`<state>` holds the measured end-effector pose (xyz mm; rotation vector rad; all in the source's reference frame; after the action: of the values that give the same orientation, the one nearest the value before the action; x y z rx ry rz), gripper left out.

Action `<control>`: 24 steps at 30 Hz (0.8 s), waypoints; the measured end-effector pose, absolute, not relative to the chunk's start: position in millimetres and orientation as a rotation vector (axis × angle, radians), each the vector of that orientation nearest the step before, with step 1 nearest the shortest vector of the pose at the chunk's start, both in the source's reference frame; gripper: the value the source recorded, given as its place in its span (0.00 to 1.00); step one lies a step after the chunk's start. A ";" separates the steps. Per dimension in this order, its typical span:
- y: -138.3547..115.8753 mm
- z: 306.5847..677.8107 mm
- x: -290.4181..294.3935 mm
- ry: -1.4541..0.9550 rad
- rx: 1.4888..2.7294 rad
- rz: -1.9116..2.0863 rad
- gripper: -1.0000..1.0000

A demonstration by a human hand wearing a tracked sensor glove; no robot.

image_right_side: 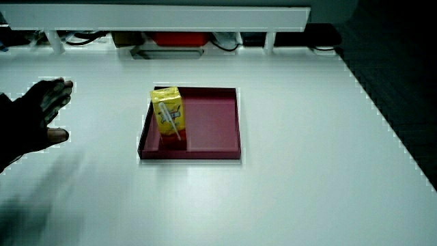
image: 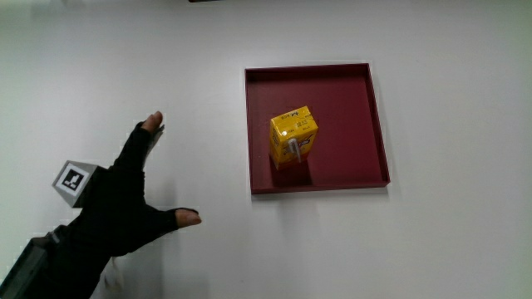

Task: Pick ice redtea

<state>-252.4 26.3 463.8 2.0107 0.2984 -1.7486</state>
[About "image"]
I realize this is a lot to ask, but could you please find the person's left forearm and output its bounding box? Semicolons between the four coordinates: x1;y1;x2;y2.
24;223;114;299

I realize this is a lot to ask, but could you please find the yellow ice redtea carton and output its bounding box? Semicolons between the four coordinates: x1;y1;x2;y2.
268;105;319;171

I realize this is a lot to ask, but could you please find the person's left hand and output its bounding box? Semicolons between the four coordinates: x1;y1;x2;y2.
52;110;203;257

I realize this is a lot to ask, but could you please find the dark red square tray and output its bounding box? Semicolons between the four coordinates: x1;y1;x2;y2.
244;62;392;195

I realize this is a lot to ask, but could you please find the grey forearm-mounted box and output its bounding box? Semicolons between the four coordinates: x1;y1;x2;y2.
0;231;59;299

